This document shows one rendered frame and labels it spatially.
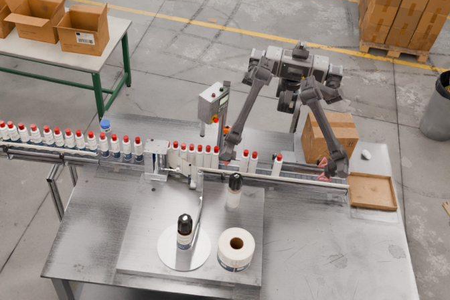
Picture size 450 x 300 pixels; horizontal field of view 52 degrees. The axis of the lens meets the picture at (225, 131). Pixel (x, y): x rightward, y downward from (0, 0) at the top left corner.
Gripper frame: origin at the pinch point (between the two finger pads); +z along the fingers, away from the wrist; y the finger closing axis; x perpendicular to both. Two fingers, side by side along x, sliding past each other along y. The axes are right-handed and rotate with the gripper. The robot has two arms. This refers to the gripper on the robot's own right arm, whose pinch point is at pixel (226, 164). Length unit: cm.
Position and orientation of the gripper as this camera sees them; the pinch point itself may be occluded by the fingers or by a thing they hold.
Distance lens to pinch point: 272.4
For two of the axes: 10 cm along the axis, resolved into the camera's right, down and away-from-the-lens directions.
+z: -1.0, 7.1, 7.0
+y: 9.9, 1.3, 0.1
